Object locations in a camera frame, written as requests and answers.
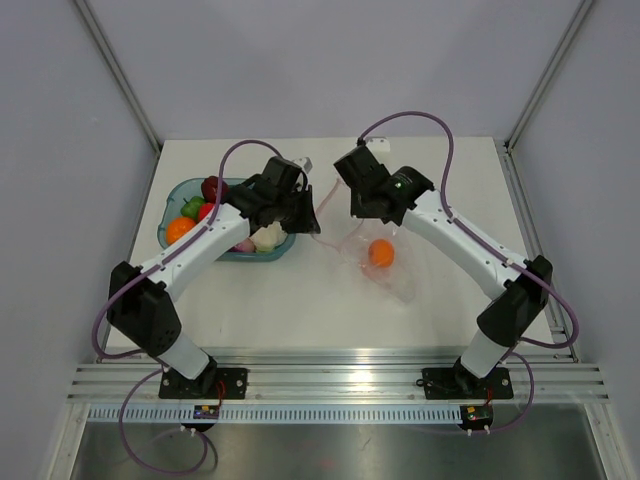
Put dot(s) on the red toy tomato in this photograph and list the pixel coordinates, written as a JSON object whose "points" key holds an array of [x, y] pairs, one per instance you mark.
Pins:
{"points": [[207, 213]]}

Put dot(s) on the white slotted cable duct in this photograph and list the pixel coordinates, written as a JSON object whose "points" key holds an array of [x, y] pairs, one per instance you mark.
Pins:
{"points": [[283, 414]]}

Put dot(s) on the right controller board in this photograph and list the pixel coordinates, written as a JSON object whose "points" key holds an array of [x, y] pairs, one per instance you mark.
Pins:
{"points": [[476, 417]]}

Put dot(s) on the purple toy onion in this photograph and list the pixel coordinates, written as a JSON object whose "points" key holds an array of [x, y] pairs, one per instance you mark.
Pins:
{"points": [[245, 247]]}

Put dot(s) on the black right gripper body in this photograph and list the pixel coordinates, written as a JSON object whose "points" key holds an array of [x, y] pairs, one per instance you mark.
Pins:
{"points": [[359, 208]]}

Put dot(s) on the left aluminium frame post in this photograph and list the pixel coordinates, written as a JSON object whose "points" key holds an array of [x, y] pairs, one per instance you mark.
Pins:
{"points": [[106, 51]]}

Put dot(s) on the green toy bell pepper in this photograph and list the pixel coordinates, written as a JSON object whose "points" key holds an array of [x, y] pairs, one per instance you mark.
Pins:
{"points": [[192, 207]]}

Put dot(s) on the white toy cauliflower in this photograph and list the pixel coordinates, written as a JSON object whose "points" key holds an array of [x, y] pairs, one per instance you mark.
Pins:
{"points": [[268, 238]]}

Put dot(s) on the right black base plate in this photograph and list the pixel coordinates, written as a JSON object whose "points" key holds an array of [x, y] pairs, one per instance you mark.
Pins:
{"points": [[448, 383]]}

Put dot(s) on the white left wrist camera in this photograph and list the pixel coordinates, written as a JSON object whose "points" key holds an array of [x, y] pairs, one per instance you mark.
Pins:
{"points": [[304, 163]]}

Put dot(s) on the controller board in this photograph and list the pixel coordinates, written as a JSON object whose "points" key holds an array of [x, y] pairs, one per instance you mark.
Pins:
{"points": [[206, 412], [476, 417]]}

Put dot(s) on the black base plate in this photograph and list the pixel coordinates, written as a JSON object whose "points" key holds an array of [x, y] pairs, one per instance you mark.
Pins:
{"points": [[228, 383], [448, 383]]}

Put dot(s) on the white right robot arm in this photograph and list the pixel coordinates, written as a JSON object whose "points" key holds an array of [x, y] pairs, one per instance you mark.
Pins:
{"points": [[511, 282]]}

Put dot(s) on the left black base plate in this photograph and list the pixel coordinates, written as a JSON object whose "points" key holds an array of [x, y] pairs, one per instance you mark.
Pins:
{"points": [[228, 383]]}

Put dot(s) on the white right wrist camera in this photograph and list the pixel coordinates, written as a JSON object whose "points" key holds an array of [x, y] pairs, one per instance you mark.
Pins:
{"points": [[378, 145]]}

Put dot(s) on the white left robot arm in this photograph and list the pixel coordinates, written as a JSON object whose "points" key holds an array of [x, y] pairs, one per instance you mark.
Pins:
{"points": [[142, 299]]}

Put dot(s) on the aluminium mounting rail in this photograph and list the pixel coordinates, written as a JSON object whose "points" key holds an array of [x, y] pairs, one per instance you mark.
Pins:
{"points": [[347, 376]]}

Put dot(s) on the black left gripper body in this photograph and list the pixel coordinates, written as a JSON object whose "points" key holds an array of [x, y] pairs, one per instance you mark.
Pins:
{"points": [[294, 210]]}

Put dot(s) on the aluminium frame post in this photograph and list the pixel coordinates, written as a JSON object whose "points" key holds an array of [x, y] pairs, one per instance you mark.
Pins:
{"points": [[106, 51], [550, 71]]}

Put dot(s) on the teal plastic food tray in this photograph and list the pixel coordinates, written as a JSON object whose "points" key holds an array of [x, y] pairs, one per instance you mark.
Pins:
{"points": [[189, 188]]}

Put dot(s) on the dark red toy pepper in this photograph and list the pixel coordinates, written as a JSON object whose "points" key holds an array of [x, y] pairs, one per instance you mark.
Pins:
{"points": [[211, 187]]}

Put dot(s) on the clear zip top bag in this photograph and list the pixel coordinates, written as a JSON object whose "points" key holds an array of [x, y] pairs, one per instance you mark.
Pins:
{"points": [[349, 237]]}

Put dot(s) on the right aluminium frame post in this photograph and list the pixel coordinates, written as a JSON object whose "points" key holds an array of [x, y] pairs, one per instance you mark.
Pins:
{"points": [[550, 71]]}

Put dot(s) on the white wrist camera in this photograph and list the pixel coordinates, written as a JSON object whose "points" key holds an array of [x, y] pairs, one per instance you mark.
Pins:
{"points": [[304, 163], [378, 145]]}

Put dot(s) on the left controller board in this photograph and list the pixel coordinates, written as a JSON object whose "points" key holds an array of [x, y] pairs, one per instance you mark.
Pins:
{"points": [[206, 412]]}

